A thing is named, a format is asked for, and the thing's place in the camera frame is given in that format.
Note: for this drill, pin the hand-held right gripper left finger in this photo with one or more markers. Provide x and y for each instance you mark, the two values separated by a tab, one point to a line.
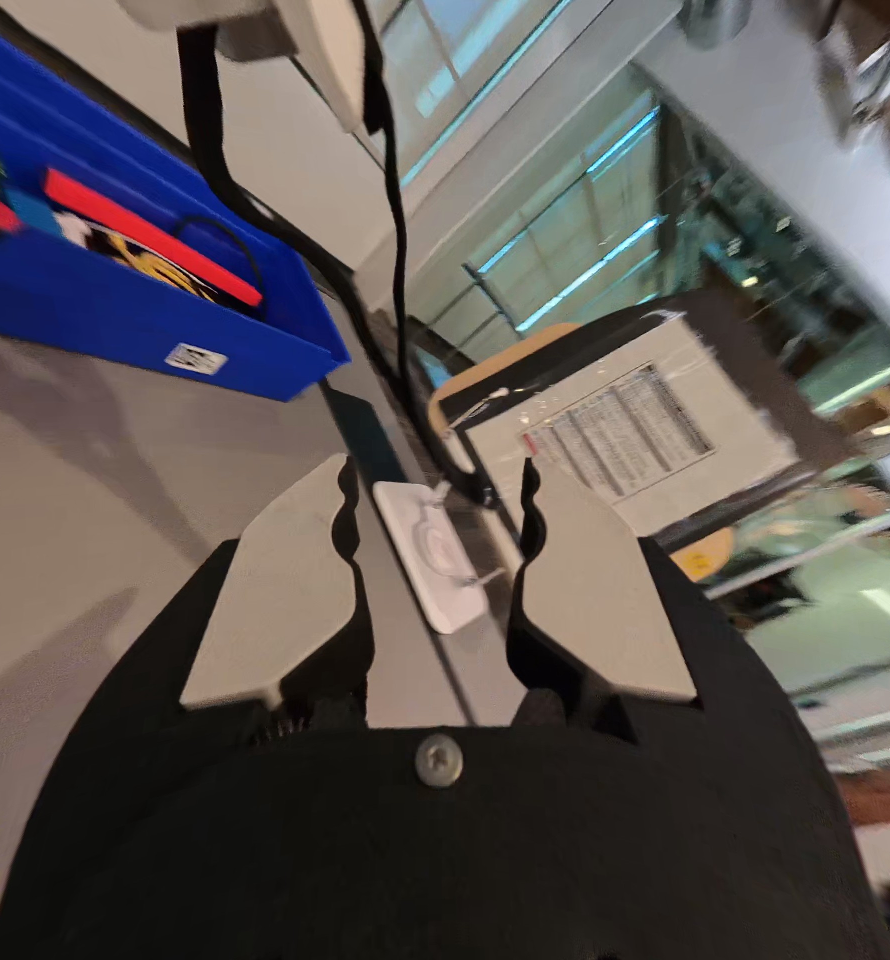
280	600

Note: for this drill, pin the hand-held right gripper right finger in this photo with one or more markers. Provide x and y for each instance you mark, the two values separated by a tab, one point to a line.
602	607

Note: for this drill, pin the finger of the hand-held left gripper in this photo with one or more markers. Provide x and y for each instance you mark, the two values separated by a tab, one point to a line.
189	11
325	60

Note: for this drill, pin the blue plastic bin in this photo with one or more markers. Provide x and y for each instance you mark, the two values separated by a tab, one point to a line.
114	330

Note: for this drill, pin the yellow smiley sticker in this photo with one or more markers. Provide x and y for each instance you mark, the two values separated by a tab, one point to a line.
696	562

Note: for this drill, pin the acrylic sign stand wooden board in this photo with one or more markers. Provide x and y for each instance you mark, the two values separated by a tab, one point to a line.
640	442

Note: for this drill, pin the red object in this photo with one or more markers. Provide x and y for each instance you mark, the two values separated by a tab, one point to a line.
152	236

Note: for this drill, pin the teal plastic block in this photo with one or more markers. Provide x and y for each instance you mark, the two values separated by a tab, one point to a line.
32	210

